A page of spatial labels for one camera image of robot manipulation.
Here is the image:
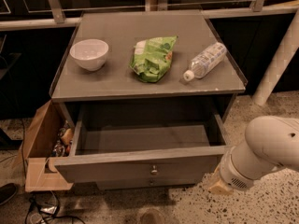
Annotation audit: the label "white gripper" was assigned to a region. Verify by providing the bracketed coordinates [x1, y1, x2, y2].
[208, 147, 262, 195]

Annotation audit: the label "grey top drawer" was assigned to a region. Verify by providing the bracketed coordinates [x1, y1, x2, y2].
[54, 103, 228, 183]

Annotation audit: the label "grey drawer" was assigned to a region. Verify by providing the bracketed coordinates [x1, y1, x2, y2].
[54, 103, 228, 183]
[96, 178, 200, 190]

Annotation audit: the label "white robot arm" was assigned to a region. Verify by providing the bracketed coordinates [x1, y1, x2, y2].
[208, 116, 299, 195]

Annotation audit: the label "grey middle drawer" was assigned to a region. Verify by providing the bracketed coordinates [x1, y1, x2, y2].
[96, 178, 200, 190]

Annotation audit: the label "grey drawer cabinet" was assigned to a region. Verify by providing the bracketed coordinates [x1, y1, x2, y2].
[51, 10, 246, 124]

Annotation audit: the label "clear plastic water bottle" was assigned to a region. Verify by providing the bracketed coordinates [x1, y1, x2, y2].
[183, 42, 227, 82]

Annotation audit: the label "green snack bag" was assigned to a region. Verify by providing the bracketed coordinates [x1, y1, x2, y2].
[129, 36, 177, 83]

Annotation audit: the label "snack items in box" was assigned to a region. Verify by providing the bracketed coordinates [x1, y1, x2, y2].
[51, 121, 74, 157]

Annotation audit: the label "white ceramic bowl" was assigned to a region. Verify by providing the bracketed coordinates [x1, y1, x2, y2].
[69, 39, 109, 71]

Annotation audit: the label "brown cardboard box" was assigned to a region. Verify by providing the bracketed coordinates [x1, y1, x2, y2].
[13, 101, 73, 192]

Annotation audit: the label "black shoe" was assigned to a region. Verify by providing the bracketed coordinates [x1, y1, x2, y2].
[0, 183, 18, 205]

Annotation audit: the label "metal railing frame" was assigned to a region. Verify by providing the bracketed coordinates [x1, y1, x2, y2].
[0, 0, 294, 116]

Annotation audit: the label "black cables on floor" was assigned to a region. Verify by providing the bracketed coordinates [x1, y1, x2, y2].
[23, 194, 87, 224]

